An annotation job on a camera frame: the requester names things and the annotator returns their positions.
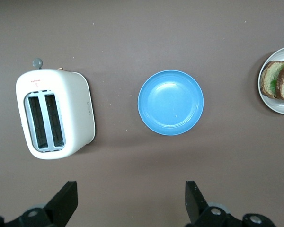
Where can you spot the green lettuce leaf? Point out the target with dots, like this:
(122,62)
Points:
(273,85)

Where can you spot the white toaster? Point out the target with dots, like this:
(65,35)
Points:
(73,106)

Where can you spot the blue plate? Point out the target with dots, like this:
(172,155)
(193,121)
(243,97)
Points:
(170,102)

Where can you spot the beige plate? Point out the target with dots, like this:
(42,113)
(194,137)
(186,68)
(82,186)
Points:
(274,107)

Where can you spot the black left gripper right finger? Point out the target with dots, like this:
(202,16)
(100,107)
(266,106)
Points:
(196,210)

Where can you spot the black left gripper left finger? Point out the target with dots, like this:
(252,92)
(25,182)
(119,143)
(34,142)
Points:
(61,208)

